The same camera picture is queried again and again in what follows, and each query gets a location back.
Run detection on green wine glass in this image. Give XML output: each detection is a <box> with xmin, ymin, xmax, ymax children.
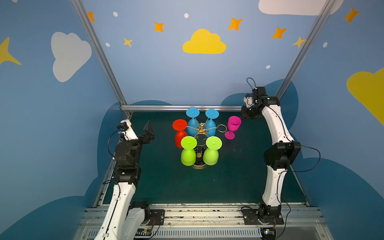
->
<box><xmin>181</xmin><ymin>136</ymin><xmax>197</xmax><ymax>167</ymax></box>
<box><xmin>203</xmin><ymin>136</ymin><xmax>223</xmax><ymax>166</ymax></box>

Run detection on magenta plastic wine glass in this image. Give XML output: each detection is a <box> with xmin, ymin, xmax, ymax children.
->
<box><xmin>225</xmin><ymin>116</ymin><xmax>242</xmax><ymax>140</ymax></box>

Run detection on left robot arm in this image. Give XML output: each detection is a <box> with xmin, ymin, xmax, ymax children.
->
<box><xmin>95</xmin><ymin>119</ymin><xmax>155</xmax><ymax>240</ymax></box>

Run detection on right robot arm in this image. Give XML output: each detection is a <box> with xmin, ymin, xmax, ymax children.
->
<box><xmin>241</xmin><ymin>87</ymin><xmax>301</xmax><ymax>223</ymax></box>

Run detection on red plastic wine glass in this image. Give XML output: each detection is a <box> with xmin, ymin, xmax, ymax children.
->
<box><xmin>173</xmin><ymin>119</ymin><xmax>188</xmax><ymax>149</ymax></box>

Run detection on blue wine glass left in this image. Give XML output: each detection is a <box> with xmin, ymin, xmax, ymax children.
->
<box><xmin>186</xmin><ymin>108</ymin><xmax>200</xmax><ymax>137</ymax></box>

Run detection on blue wine glass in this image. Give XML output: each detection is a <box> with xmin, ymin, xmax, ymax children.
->
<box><xmin>186</xmin><ymin>108</ymin><xmax>200</xmax><ymax>137</ymax></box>
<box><xmin>205</xmin><ymin>109</ymin><xmax>220</xmax><ymax>137</ymax></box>

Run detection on blue wine glass right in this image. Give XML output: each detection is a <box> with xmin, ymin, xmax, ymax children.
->
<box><xmin>205</xmin><ymin>109</ymin><xmax>220</xmax><ymax>137</ymax></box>

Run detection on left green circuit board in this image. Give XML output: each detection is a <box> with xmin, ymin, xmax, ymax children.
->
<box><xmin>135</xmin><ymin>228</ymin><xmax>154</xmax><ymax>238</ymax></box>

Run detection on green circuit board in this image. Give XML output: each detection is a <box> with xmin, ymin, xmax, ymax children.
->
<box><xmin>135</xmin><ymin>228</ymin><xmax>154</xmax><ymax>238</ymax></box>
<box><xmin>261</xmin><ymin>228</ymin><xmax>276</xmax><ymax>240</ymax></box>

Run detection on right green circuit board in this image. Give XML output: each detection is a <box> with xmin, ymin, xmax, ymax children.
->
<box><xmin>261</xmin><ymin>228</ymin><xmax>276</xmax><ymax>240</ymax></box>

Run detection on aluminium frame back rail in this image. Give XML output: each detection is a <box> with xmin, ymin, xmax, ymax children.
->
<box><xmin>121</xmin><ymin>105</ymin><xmax>243</xmax><ymax>112</ymax></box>

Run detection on gold wire glass rack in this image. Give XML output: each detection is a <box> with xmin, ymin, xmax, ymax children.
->
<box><xmin>189</xmin><ymin>124</ymin><xmax>228</xmax><ymax>169</ymax></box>

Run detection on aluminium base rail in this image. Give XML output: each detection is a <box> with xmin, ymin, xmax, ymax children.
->
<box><xmin>75</xmin><ymin>203</ymin><xmax>332</xmax><ymax>240</ymax></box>

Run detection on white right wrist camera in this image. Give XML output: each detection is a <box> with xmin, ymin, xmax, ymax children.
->
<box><xmin>244</xmin><ymin>94</ymin><xmax>255</xmax><ymax>109</ymax></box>

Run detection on aluminium frame left post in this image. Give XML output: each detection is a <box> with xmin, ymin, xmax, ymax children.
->
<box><xmin>71</xmin><ymin>0</ymin><xmax>132</xmax><ymax>119</ymax></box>

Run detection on aluminium frame post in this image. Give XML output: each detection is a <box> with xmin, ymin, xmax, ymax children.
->
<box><xmin>276</xmin><ymin>0</ymin><xmax>336</xmax><ymax>101</ymax></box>
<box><xmin>71</xmin><ymin>0</ymin><xmax>132</xmax><ymax>119</ymax></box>

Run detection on aluminium frame right post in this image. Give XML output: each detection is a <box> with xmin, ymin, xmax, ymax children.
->
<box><xmin>276</xmin><ymin>0</ymin><xmax>336</xmax><ymax>101</ymax></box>

